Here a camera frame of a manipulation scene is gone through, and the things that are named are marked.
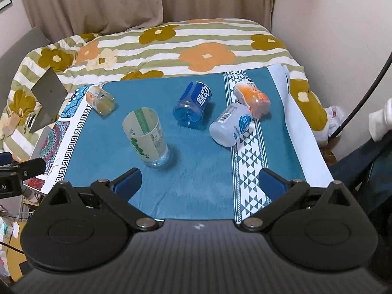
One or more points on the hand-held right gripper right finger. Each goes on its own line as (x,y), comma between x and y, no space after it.
(272,184)

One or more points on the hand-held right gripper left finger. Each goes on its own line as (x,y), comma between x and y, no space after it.
(128,184)

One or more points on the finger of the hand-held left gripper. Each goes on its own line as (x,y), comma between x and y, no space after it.
(29,167)

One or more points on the white cup with blue label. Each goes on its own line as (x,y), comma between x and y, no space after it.
(231,125)

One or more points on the green label clear cup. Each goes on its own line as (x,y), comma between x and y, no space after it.
(147,141)

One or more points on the green white packet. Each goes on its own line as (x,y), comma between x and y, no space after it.
(8,229)

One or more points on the teal patterned tablecloth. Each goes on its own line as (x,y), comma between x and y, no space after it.
(199,165)

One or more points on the grey laptop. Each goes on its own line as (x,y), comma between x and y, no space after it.
(49,93)

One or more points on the white plastic bag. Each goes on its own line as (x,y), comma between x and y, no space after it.
(334,118)

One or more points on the dark trousers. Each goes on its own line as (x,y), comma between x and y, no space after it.
(361,165)

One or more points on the grey headboard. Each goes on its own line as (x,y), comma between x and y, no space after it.
(18,49)

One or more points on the white sock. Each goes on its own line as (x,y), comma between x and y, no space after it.
(381,119)

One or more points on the floral striped blanket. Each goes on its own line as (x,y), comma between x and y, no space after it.
(202,55)

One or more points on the beige curtain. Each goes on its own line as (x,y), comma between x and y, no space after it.
(92,0)

